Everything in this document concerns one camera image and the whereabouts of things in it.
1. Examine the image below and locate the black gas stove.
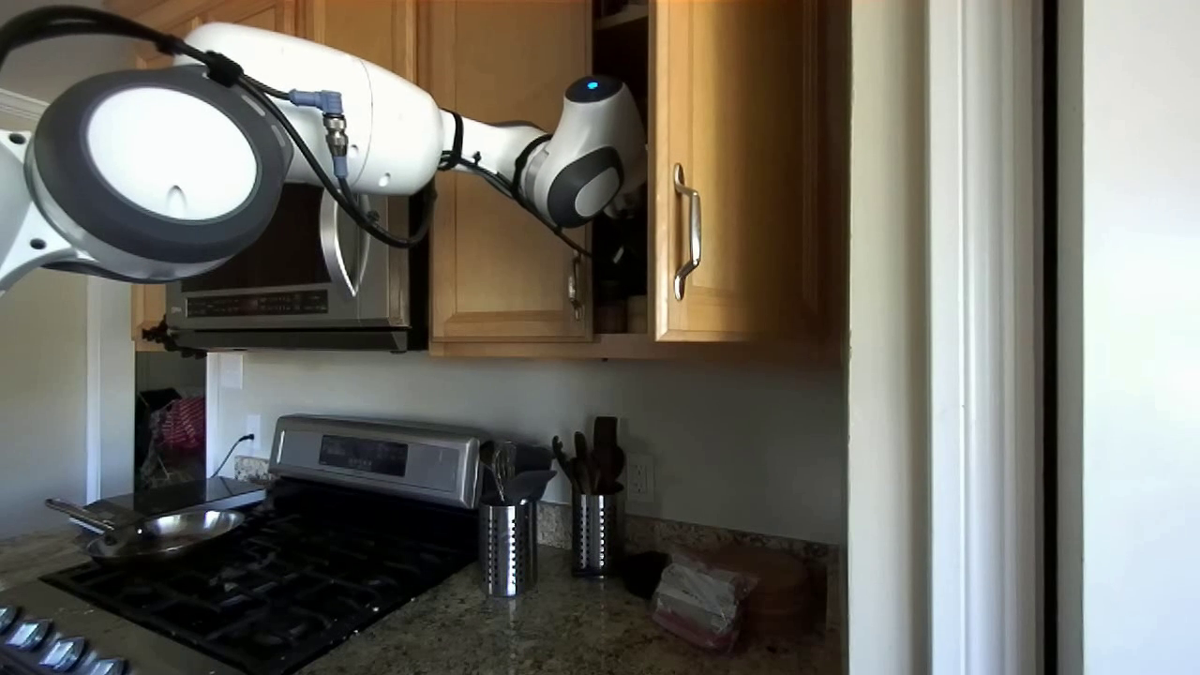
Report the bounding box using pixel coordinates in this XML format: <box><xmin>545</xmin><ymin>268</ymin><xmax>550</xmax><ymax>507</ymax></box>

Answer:
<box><xmin>0</xmin><ymin>413</ymin><xmax>496</xmax><ymax>675</ymax></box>

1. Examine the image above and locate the perforated steel utensil holder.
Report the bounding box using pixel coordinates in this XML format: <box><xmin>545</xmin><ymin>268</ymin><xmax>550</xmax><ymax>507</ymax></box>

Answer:
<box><xmin>572</xmin><ymin>488</ymin><xmax>628</xmax><ymax>577</ymax></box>

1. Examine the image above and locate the brown wooden spoon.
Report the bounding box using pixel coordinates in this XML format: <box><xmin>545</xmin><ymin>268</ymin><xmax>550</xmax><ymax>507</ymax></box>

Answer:
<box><xmin>548</xmin><ymin>430</ymin><xmax>592</xmax><ymax>496</ymax></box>

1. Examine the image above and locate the white wall switch plate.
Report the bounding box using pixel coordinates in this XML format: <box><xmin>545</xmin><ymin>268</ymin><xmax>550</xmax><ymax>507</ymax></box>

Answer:
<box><xmin>211</xmin><ymin>353</ymin><xmax>250</xmax><ymax>393</ymax></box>

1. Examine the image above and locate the thin appliance power cord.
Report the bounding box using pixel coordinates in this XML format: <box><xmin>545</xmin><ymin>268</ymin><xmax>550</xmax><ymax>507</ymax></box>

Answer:
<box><xmin>205</xmin><ymin>427</ymin><xmax>257</xmax><ymax>488</ymax></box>

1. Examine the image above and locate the wooden wall cupboard unit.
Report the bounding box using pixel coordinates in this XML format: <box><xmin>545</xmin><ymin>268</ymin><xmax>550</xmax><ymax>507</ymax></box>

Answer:
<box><xmin>126</xmin><ymin>0</ymin><xmax>855</xmax><ymax>366</ymax></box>

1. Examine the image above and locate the steel frying pan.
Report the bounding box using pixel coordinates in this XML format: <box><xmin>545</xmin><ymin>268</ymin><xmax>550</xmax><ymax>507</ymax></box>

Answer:
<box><xmin>42</xmin><ymin>496</ymin><xmax>250</xmax><ymax>563</ymax></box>

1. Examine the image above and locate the metal ladle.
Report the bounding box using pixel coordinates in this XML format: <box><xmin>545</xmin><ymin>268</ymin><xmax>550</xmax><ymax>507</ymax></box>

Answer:
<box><xmin>475</xmin><ymin>440</ymin><xmax>518</xmax><ymax>510</ymax></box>

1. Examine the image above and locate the shiny steel utensil holder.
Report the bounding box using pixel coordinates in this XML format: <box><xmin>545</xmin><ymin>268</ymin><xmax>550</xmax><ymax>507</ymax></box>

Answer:
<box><xmin>481</xmin><ymin>497</ymin><xmax>541</xmax><ymax>600</ymax></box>

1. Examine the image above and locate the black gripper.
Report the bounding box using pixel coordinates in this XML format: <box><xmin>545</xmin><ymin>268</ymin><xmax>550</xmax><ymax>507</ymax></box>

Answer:
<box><xmin>592</xmin><ymin>215</ymin><xmax>650</xmax><ymax>305</ymax></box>

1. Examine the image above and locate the white wall outlet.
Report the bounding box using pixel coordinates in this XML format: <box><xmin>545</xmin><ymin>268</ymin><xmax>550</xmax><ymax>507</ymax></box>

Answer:
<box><xmin>232</xmin><ymin>413</ymin><xmax>270</xmax><ymax>468</ymax></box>

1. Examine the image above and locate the zip bag with white packets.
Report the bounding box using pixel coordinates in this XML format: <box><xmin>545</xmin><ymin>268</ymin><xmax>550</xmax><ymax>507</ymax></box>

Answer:
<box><xmin>650</xmin><ymin>556</ymin><xmax>760</xmax><ymax>651</ymax></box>

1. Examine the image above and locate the white door frame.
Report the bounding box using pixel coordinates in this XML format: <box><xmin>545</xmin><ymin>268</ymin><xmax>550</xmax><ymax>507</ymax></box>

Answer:
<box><xmin>846</xmin><ymin>0</ymin><xmax>1046</xmax><ymax>675</ymax></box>

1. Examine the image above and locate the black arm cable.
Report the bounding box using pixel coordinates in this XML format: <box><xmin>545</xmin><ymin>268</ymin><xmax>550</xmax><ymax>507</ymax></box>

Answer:
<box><xmin>0</xmin><ymin>3</ymin><xmax>596</xmax><ymax>258</ymax></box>

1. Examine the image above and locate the dark object with pink patch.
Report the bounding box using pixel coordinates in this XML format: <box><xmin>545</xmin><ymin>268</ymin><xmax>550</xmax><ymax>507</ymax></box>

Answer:
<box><xmin>131</xmin><ymin>386</ymin><xmax>211</xmax><ymax>510</ymax></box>

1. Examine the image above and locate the small black bowl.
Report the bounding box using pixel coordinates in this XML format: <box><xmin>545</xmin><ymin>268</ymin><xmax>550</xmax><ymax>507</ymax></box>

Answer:
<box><xmin>620</xmin><ymin>548</ymin><xmax>671</xmax><ymax>600</ymax></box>

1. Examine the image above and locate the metal spatula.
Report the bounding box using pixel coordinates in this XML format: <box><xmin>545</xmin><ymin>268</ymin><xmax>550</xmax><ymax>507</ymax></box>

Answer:
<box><xmin>507</xmin><ymin>440</ymin><xmax>558</xmax><ymax>510</ymax></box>

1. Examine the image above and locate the stainless steel microwave oven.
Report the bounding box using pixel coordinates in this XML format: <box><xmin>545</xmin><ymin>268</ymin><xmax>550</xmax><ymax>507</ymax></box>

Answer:
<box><xmin>166</xmin><ymin>185</ymin><xmax>431</xmax><ymax>355</ymax></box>

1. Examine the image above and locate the tall wooden cupboard door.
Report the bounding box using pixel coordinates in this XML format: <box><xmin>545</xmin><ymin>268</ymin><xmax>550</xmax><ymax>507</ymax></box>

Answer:
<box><xmin>650</xmin><ymin>0</ymin><xmax>837</xmax><ymax>347</ymax></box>
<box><xmin>426</xmin><ymin>0</ymin><xmax>600</xmax><ymax>353</ymax></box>

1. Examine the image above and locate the round wooden board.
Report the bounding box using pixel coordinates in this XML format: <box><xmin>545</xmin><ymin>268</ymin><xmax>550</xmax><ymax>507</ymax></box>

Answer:
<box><xmin>690</xmin><ymin>540</ymin><xmax>830</xmax><ymax>648</ymax></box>

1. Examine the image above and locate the curved silver microwave handle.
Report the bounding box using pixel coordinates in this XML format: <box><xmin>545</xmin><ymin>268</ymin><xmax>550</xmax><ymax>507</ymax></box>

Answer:
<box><xmin>315</xmin><ymin>195</ymin><xmax>373</xmax><ymax>301</ymax></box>

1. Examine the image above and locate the dark wooden spatula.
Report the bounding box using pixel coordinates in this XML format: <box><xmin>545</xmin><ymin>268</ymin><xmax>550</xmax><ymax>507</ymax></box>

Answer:
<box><xmin>588</xmin><ymin>413</ymin><xmax>628</xmax><ymax>496</ymax></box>

